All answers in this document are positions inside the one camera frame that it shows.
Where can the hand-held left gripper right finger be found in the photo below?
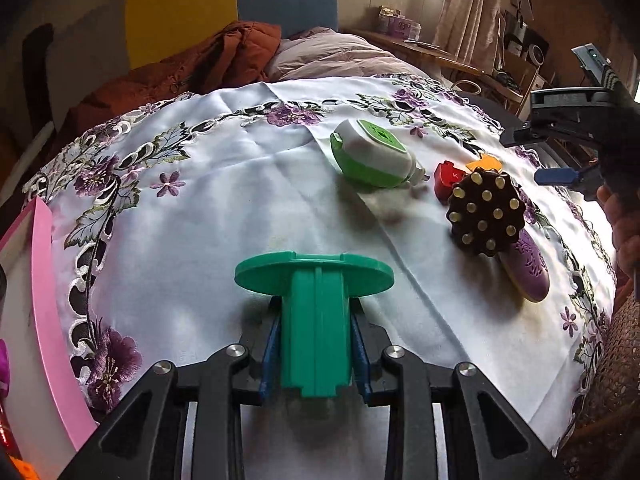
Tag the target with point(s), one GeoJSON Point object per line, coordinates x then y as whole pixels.
{"type": "Point", "coordinates": [361, 360]}

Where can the purple perforated plastic toy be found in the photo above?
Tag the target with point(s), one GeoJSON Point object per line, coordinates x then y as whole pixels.
{"type": "Point", "coordinates": [3, 365]}

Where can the green plastic spool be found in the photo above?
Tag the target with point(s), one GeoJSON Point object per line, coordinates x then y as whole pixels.
{"type": "Point", "coordinates": [315, 330]}

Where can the purple gift box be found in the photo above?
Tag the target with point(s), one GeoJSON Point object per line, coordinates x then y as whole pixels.
{"type": "Point", "coordinates": [397, 24]}

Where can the red lipstick tube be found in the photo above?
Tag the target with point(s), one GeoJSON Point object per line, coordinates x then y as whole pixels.
{"type": "Point", "coordinates": [6, 435]}

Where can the floral embroidered white tablecloth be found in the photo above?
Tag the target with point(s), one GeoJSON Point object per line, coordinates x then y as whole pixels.
{"type": "Point", "coordinates": [225, 185]}

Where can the brown purple massage brush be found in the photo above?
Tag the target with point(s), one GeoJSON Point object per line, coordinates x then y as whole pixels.
{"type": "Point", "coordinates": [485, 215]}

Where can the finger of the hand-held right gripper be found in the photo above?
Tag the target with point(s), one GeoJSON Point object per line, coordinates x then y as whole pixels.
{"type": "Point", "coordinates": [525, 135]}
{"type": "Point", "coordinates": [555, 176]}

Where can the pale pink duvet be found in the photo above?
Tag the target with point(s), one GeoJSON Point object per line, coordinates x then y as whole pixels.
{"type": "Point", "coordinates": [340, 55]}

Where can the pink cardboard box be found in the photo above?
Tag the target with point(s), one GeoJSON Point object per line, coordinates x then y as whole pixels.
{"type": "Point", "coordinates": [45, 320]}

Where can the black rolled mat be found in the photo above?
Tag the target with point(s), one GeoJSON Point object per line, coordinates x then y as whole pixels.
{"type": "Point", "coordinates": [39, 75]}

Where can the orange plastic item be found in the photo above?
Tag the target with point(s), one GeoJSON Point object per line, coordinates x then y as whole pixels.
{"type": "Point", "coordinates": [26, 471]}

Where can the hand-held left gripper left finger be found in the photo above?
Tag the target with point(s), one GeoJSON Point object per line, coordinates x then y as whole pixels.
{"type": "Point", "coordinates": [270, 360]}

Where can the small red plastic piece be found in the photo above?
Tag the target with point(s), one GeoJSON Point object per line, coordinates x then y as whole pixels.
{"type": "Point", "coordinates": [447, 180]}

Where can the yellow-orange plastic piece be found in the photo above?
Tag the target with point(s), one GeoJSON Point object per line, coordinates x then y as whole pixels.
{"type": "Point", "coordinates": [485, 162]}

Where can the wooden side table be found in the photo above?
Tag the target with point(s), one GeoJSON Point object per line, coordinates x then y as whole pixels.
{"type": "Point", "coordinates": [430, 55]}

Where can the brown wicker chair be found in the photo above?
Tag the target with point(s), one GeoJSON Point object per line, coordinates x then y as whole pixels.
{"type": "Point", "coordinates": [605, 395]}

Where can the green white plug-in device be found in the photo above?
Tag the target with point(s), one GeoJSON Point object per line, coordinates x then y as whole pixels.
{"type": "Point", "coordinates": [370, 155]}

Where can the rust quilted jacket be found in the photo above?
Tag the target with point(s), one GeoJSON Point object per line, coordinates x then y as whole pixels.
{"type": "Point", "coordinates": [235, 55]}

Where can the person's right hand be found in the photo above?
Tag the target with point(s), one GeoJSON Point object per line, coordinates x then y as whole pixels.
{"type": "Point", "coordinates": [622, 230]}

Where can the pink patterned curtain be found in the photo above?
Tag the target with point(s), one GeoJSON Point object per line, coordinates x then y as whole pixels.
{"type": "Point", "coordinates": [470, 10]}

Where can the grey yellow blue headboard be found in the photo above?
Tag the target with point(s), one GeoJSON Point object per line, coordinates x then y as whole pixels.
{"type": "Point", "coordinates": [175, 15]}

